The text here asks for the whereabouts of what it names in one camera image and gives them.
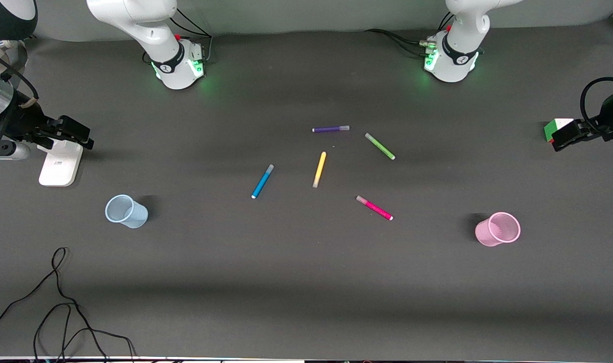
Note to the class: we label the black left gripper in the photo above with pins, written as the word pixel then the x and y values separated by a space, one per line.
pixel 610 114

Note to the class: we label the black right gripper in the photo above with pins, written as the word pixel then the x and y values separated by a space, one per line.
pixel 22 121

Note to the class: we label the blue marker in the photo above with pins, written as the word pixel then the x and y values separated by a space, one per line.
pixel 262 181

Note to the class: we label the pink marker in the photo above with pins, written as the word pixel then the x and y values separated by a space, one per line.
pixel 375 207

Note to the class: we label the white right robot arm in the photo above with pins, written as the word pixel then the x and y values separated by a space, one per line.
pixel 171 68

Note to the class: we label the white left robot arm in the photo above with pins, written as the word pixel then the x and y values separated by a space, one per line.
pixel 455 63

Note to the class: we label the rubik's cube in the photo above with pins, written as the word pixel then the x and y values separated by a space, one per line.
pixel 553 129

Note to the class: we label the white flat rectangular device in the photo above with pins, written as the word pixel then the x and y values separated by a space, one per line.
pixel 60 166

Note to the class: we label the translucent blue plastic cup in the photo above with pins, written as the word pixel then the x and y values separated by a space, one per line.
pixel 127 212

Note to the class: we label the translucent pink plastic cup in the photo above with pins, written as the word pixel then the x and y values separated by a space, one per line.
pixel 498 229

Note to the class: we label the green marker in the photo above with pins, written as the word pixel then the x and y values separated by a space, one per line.
pixel 380 146

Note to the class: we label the purple marker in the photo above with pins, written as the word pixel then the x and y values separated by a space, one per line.
pixel 330 129

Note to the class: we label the yellow marker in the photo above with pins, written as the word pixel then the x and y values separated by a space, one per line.
pixel 319 169

